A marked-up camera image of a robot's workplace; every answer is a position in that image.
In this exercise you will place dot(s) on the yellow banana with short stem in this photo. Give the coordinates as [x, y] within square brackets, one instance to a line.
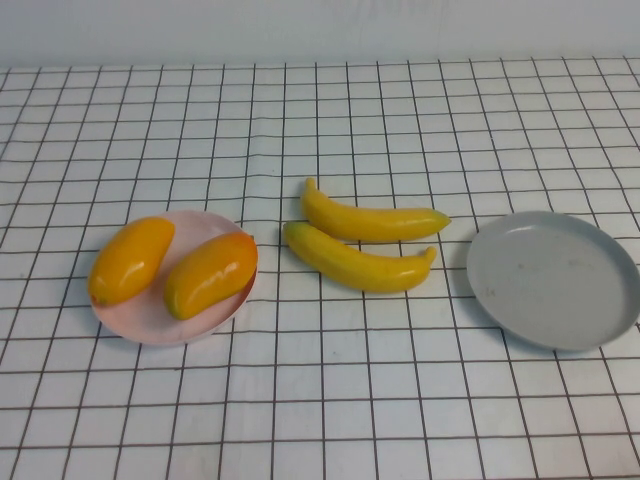
[360, 265]

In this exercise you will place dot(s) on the yellow banana with long stem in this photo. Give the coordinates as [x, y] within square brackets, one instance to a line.
[370, 224]

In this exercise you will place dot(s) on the yellow mango with red blush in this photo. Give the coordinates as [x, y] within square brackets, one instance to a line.
[210, 277]

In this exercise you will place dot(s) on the plain yellow-orange mango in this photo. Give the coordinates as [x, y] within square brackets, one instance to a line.
[130, 262]

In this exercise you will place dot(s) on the pink round plate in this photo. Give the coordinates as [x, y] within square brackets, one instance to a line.
[200, 224]

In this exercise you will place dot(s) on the grey round plate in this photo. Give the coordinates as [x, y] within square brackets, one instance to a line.
[550, 280]

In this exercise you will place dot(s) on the white grid-pattern tablecloth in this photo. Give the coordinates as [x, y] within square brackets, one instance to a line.
[320, 125]

